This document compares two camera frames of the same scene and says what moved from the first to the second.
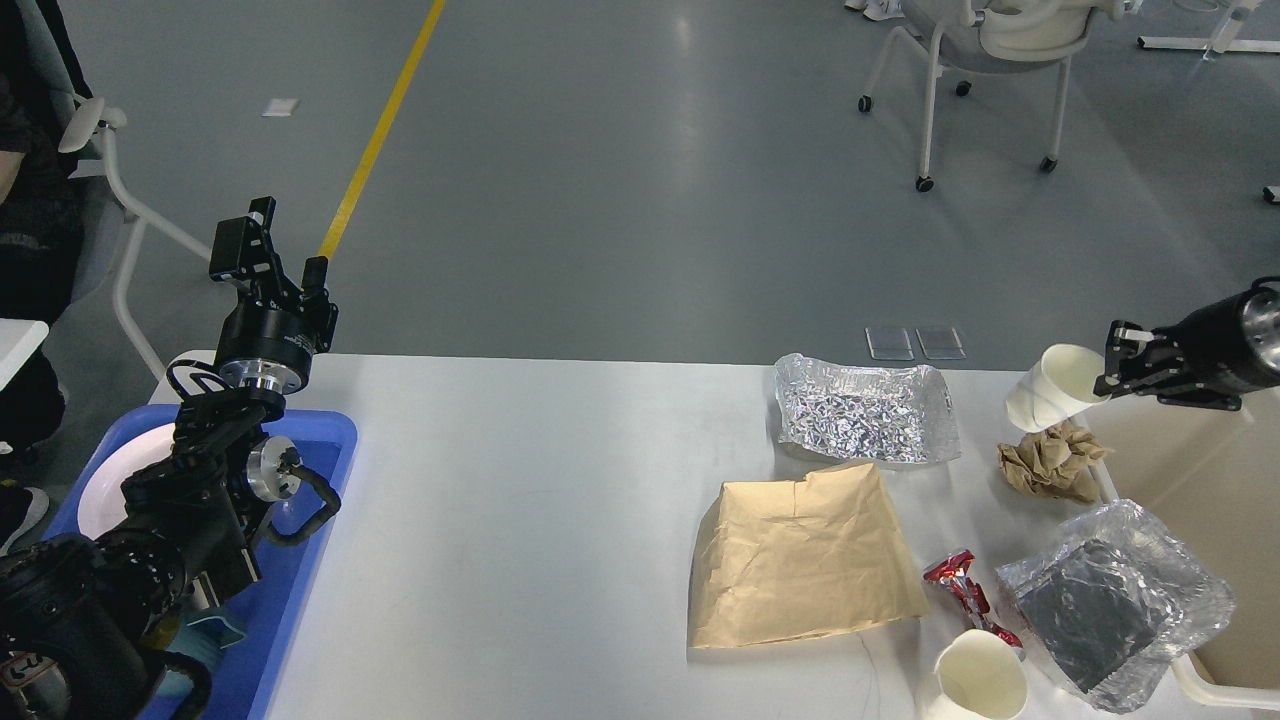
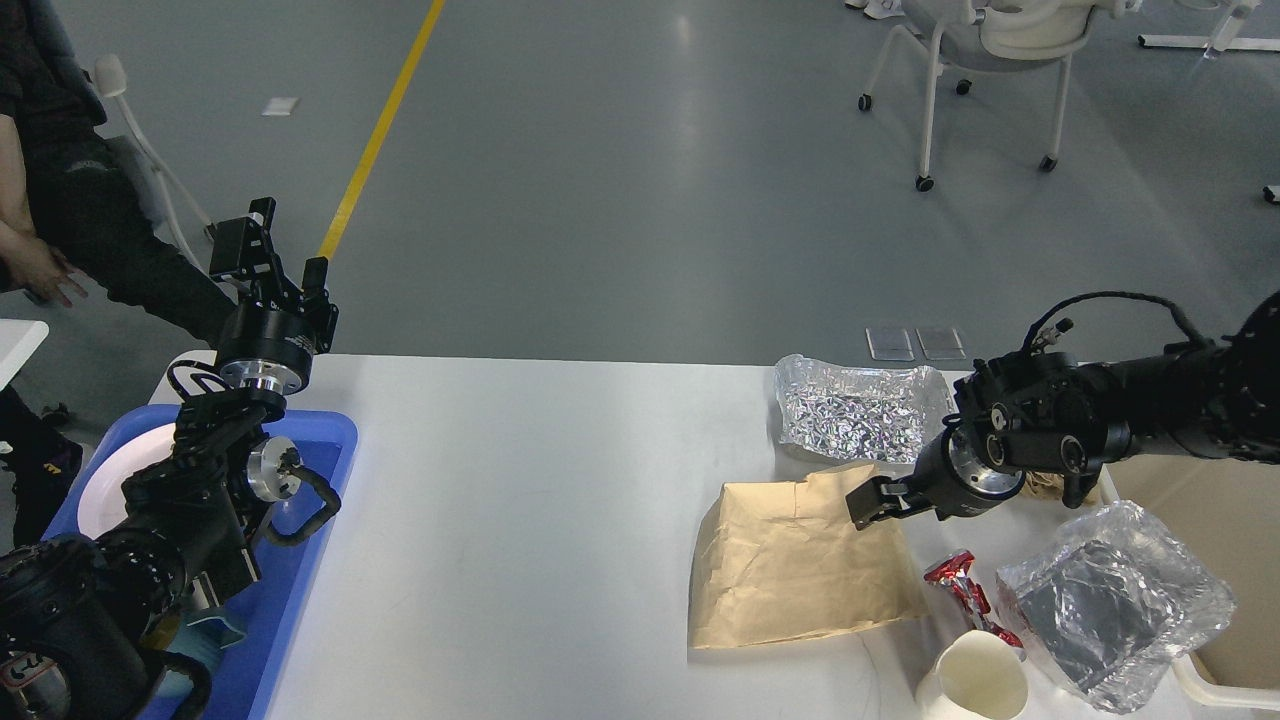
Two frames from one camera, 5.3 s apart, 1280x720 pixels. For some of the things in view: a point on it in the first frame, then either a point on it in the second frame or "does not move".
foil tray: x=1112 y=600 does not move
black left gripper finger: x=241 y=251 does not move
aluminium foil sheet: x=880 y=415 does not move
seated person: x=40 y=213 to x=87 y=202
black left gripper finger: x=314 y=295 does not move
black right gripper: x=1213 y=342 to x=951 y=475
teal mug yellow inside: x=202 y=633 does not move
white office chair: x=101 y=184 to x=136 y=153
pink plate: x=102 y=507 does not move
